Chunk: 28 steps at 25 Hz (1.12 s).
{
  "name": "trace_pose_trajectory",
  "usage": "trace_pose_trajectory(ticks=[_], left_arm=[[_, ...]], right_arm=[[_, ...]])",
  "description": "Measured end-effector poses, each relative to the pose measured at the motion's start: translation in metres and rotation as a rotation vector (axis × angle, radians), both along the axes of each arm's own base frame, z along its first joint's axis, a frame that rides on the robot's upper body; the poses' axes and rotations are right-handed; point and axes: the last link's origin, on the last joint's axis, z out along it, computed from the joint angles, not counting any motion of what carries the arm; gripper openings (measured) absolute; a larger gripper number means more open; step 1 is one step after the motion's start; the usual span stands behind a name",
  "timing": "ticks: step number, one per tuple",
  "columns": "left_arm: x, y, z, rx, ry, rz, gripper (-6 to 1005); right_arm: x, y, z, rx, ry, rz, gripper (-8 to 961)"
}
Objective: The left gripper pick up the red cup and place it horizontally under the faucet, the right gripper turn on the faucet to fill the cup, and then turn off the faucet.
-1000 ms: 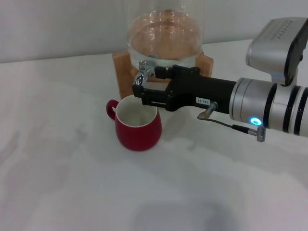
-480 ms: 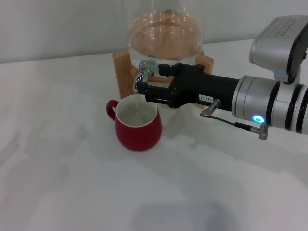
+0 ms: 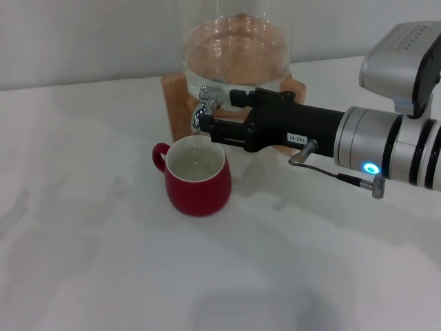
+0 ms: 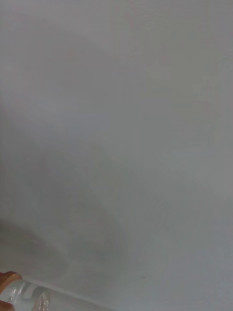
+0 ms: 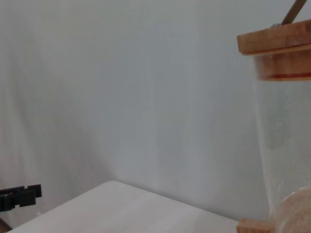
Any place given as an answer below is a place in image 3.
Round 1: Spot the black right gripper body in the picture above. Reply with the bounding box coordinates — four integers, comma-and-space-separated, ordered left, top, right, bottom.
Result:
242, 87, 346, 159

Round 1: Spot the wooden dispenser stand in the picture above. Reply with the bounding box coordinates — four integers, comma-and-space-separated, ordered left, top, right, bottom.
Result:
160, 73, 307, 159

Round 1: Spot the grey gripper cable with plugs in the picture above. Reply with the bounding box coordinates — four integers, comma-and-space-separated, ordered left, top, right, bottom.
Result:
288, 137, 387, 200

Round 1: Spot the glass water dispenser jar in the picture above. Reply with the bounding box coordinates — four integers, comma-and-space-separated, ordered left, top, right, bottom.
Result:
180, 0, 294, 114

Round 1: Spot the chrome faucet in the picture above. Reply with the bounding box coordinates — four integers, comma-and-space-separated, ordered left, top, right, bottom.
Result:
190, 85, 225, 132

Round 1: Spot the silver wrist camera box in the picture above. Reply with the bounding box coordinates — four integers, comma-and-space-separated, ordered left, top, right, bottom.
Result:
358, 21, 441, 120

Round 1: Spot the red ceramic cup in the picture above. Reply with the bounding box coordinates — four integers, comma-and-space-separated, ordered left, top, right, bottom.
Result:
152, 134, 233, 218

